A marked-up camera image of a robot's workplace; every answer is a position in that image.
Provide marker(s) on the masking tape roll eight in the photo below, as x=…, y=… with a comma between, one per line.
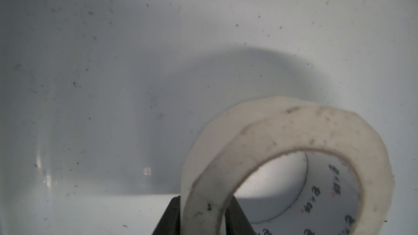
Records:
x=294, y=167

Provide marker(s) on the cream plastic storage tray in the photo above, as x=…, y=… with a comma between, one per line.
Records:
x=102, y=100

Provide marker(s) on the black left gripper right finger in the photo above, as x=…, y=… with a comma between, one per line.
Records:
x=236, y=221

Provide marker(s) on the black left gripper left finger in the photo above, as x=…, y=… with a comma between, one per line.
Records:
x=169, y=223

